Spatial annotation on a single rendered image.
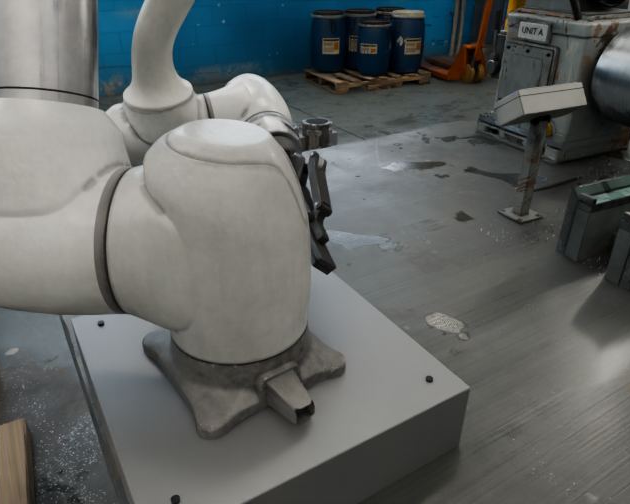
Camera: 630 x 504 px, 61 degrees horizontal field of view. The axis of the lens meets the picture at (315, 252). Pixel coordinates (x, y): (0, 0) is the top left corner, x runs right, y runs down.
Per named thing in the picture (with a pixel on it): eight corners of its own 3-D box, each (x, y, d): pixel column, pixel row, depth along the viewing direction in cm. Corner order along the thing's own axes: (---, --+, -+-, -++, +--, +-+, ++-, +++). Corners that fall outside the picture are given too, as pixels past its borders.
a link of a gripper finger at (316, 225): (311, 220, 69) (328, 205, 68) (323, 245, 66) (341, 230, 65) (304, 215, 68) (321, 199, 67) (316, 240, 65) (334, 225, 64)
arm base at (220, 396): (224, 473, 49) (219, 430, 46) (139, 345, 65) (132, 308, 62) (374, 390, 58) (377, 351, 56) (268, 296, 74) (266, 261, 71)
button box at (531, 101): (560, 117, 113) (554, 93, 114) (588, 105, 107) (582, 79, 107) (498, 127, 107) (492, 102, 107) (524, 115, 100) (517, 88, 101)
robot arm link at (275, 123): (266, 99, 79) (276, 119, 75) (305, 134, 85) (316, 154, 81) (225, 141, 81) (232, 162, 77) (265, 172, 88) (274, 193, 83)
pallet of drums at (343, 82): (391, 71, 663) (395, 5, 626) (430, 83, 600) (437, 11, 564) (303, 80, 617) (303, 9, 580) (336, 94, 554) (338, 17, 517)
